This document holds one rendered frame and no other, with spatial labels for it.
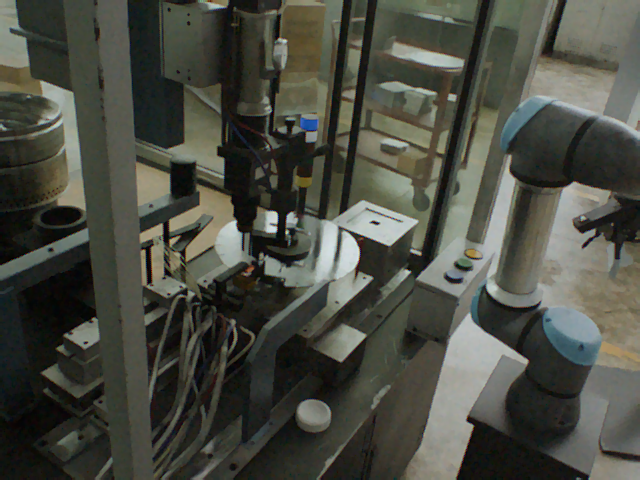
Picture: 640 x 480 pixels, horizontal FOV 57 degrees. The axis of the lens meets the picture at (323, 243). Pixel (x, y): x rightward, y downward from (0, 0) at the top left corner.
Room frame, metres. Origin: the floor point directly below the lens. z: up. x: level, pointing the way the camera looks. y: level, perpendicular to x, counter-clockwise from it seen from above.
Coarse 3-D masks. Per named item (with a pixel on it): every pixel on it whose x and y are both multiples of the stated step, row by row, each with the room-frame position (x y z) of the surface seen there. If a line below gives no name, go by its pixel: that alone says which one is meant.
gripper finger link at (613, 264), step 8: (608, 248) 1.30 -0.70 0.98; (624, 248) 1.29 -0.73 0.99; (608, 256) 1.29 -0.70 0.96; (624, 256) 1.28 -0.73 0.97; (632, 256) 1.29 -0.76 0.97; (608, 264) 1.27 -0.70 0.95; (616, 264) 1.26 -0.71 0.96; (624, 264) 1.27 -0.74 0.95; (608, 272) 1.26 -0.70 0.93; (616, 272) 1.26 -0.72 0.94
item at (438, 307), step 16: (464, 240) 1.40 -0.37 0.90; (448, 256) 1.30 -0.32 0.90; (464, 256) 1.31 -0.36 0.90; (432, 272) 1.21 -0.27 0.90; (464, 272) 1.23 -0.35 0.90; (480, 272) 1.26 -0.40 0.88; (416, 288) 1.17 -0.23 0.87; (432, 288) 1.15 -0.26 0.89; (448, 288) 1.15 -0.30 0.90; (464, 288) 1.16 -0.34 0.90; (416, 304) 1.17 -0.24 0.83; (432, 304) 1.15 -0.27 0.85; (448, 304) 1.13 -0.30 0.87; (464, 304) 1.20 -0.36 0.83; (416, 320) 1.16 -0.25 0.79; (432, 320) 1.15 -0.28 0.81; (448, 320) 1.13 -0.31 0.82; (432, 336) 1.15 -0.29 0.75; (448, 336) 1.13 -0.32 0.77
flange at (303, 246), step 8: (296, 240) 1.15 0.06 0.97; (304, 240) 1.18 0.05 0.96; (272, 248) 1.13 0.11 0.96; (280, 248) 1.13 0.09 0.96; (288, 248) 1.13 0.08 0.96; (296, 248) 1.14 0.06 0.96; (304, 248) 1.15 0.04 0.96; (280, 256) 1.11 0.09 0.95; (288, 256) 1.11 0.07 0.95; (296, 256) 1.12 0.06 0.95
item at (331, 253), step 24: (264, 216) 1.29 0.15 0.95; (288, 216) 1.31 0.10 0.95; (312, 216) 1.32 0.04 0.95; (216, 240) 1.15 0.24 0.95; (240, 240) 1.16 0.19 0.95; (312, 240) 1.20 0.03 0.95; (336, 240) 1.22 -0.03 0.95; (264, 264) 1.07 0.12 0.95; (288, 264) 1.09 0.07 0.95; (312, 264) 1.10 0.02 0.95; (336, 264) 1.11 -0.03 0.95
